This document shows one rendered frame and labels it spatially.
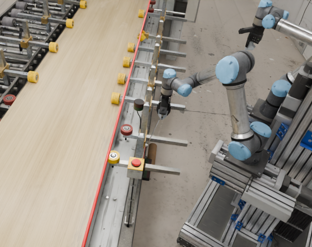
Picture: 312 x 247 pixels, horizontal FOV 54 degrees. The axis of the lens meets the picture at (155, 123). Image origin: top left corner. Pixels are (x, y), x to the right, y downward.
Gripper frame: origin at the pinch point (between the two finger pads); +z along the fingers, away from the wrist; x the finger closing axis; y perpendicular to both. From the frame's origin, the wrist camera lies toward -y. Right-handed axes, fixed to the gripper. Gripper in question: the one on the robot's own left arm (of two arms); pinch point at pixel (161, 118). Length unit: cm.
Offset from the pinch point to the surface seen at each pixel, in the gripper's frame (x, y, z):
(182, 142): -16.2, -5.8, 13.0
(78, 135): 50, -19, 9
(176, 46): -7, 246, 75
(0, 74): 118, 22, 3
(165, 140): -5.1, -6.3, 13.2
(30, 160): 70, -44, 9
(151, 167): 1.9, -30.8, 13.2
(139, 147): 10.2, -35.9, -7.7
